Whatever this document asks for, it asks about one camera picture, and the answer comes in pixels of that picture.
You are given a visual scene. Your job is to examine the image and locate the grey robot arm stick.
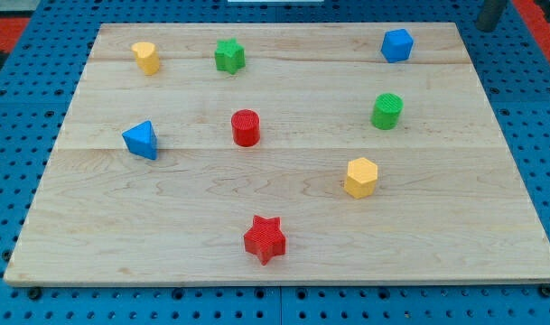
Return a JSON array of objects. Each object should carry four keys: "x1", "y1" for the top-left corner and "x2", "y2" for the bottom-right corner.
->
[{"x1": 474, "y1": 0, "x2": 508, "y2": 33}]

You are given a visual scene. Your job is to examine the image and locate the green star block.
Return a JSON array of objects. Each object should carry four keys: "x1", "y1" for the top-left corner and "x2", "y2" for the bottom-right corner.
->
[{"x1": 214, "y1": 38, "x2": 246, "y2": 75}]

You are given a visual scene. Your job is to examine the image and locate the red cylinder block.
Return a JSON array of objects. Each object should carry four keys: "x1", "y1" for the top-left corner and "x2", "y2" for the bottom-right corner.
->
[{"x1": 231, "y1": 109, "x2": 260, "y2": 147}]

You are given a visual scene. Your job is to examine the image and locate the red star block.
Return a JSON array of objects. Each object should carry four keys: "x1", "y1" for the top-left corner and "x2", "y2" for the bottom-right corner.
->
[{"x1": 243, "y1": 215, "x2": 286, "y2": 265}]

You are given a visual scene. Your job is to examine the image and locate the light wooden board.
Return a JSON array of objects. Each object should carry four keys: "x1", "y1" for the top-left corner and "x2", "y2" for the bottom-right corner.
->
[{"x1": 5, "y1": 23, "x2": 550, "y2": 287}]

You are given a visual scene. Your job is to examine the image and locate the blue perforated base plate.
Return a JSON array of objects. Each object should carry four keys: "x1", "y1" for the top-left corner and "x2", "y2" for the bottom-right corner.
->
[{"x1": 0, "y1": 0, "x2": 550, "y2": 324}]

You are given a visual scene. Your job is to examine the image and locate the blue triangle block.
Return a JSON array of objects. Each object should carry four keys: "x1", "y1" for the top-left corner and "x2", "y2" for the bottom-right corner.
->
[{"x1": 122, "y1": 120, "x2": 157, "y2": 161}]

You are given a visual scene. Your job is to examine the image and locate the yellow hexagon block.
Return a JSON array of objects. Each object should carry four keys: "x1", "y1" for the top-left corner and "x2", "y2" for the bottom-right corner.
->
[{"x1": 343, "y1": 157, "x2": 378, "y2": 199}]

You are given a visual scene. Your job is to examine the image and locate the blue cube block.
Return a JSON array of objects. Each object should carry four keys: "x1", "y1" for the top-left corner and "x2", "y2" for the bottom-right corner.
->
[{"x1": 380, "y1": 29, "x2": 414, "y2": 63}]

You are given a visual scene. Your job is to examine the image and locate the green cylinder block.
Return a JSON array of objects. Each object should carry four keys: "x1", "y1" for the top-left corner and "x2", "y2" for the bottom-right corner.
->
[{"x1": 370, "y1": 93, "x2": 404, "y2": 130}]

